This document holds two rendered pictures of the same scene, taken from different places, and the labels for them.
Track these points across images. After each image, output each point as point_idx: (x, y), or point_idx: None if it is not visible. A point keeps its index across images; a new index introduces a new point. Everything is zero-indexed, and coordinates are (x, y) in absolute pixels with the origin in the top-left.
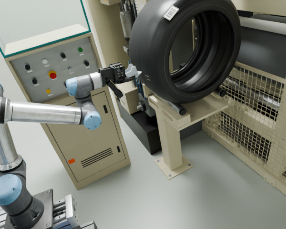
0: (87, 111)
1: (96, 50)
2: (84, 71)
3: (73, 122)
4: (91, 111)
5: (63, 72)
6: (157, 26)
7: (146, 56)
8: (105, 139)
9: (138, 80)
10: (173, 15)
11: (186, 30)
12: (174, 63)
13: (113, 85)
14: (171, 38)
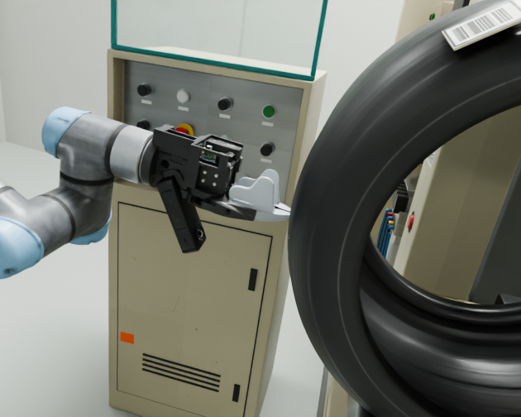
0: (5, 208)
1: (300, 131)
2: (255, 165)
3: None
4: (15, 217)
5: None
6: (397, 62)
7: (310, 160)
8: (217, 346)
9: None
10: (484, 35)
11: None
12: (509, 289)
13: (174, 197)
14: (429, 135)
